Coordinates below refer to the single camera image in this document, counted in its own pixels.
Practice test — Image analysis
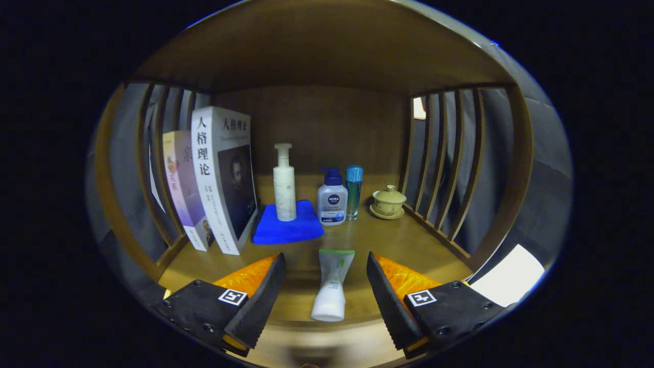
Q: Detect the white pump bottle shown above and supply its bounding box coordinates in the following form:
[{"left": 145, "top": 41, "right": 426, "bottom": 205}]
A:
[{"left": 273, "top": 143, "right": 297, "bottom": 222}]

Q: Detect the thick white book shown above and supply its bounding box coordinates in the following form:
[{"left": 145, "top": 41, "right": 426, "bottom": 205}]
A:
[{"left": 191, "top": 106, "right": 258, "bottom": 256}]

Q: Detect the beige lidded tea cup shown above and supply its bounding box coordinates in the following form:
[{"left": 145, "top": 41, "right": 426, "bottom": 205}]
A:
[{"left": 372, "top": 185, "right": 407, "bottom": 215}]

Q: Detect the brown wooden cabinet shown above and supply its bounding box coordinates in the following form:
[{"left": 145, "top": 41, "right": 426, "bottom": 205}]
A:
[{"left": 95, "top": 0, "right": 534, "bottom": 368}]

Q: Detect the white tube with green end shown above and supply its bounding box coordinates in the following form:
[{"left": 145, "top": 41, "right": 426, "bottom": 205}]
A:
[{"left": 311, "top": 248, "right": 356, "bottom": 323}]

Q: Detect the white appliance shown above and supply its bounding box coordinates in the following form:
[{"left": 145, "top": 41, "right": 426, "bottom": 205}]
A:
[{"left": 469, "top": 244, "right": 546, "bottom": 308}]

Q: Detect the wooden countertop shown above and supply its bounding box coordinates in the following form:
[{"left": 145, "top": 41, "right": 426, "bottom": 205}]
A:
[{"left": 156, "top": 202, "right": 473, "bottom": 328}]

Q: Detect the purple book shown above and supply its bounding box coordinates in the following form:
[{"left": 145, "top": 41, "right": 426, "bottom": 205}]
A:
[{"left": 162, "top": 130, "right": 215, "bottom": 252}]

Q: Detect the beige saucer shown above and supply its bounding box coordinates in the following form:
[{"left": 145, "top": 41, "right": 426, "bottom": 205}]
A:
[{"left": 369, "top": 204, "right": 405, "bottom": 220}]

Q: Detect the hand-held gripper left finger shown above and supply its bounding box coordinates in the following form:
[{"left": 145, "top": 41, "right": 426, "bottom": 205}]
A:
[{"left": 153, "top": 252, "right": 287, "bottom": 358}]

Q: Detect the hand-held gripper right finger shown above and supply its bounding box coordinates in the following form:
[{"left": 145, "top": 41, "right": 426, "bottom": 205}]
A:
[{"left": 366, "top": 251, "right": 507, "bottom": 359}]

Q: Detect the white bottle with blue cap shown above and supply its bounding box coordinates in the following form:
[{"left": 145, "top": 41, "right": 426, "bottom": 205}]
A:
[{"left": 317, "top": 167, "right": 348, "bottom": 226}]

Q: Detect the blue folded towel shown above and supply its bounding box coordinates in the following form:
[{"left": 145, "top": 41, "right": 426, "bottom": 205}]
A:
[{"left": 252, "top": 199, "right": 325, "bottom": 245}]

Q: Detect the slim teal bottle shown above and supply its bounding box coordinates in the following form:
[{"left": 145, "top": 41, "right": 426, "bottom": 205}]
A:
[{"left": 345, "top": 165, "right": 364, "bottom": 221}]

